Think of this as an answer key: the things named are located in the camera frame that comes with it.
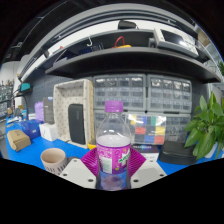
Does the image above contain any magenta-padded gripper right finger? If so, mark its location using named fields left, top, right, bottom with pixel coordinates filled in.
left=128, top=147, right=169, bottom=190

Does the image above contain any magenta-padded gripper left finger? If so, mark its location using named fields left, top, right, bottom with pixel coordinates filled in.
left=59, top=147, right=101, bottom=190

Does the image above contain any purple-capped clear drink bottle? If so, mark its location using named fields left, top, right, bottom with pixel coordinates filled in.
left=95, top=100, right=133, bottom=192

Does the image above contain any small black and white box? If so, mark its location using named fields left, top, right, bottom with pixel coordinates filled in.
left=131, top=143, right=160, bottom=163

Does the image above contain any beige patterned ceramic mug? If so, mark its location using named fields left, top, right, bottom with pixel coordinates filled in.
left=40, top=147, right=78, bottom=177

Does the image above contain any yellow multimeter with leads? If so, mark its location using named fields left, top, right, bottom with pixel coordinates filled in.
left=87, top=139, right=98, bottom=151

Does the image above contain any black zip case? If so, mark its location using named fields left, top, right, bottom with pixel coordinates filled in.
left=158, top=139, right=198, bottom=167

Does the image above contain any clear organizer with coloured parts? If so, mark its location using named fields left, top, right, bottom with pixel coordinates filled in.
left=128, top=113, right=167, bottom=145

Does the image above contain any black rectangular device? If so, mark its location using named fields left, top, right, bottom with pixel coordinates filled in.
left=67, top=103, right=87, bottom=146

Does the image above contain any blue box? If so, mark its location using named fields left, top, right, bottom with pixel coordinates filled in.
left=21, top=119, right=43, bottom=140

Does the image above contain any brown cardboard box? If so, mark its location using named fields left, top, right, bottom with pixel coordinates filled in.
left=6, top=129, right=32, bottom=153

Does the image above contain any dark grey flat box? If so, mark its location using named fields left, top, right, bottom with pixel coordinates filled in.
left=43, top=96, right=55, bottom=125

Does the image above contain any green potted plant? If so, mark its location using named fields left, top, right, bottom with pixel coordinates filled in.
left=183, top=91, right=224, bottom=161

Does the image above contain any purple plastic bag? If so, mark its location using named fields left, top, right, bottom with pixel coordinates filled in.
left=34, top=101, right=46, bottom=123

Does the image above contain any beige dotted storage tray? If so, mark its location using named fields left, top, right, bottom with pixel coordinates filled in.
left=53, top=78, right=95, bottom=150

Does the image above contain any white metal shelf unit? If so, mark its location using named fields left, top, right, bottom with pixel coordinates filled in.
left=196, top=28, right=224, bottom=78

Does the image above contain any dark wall shelf unit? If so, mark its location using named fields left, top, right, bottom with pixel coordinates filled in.
left=18, top=19, right=223, bottom=84

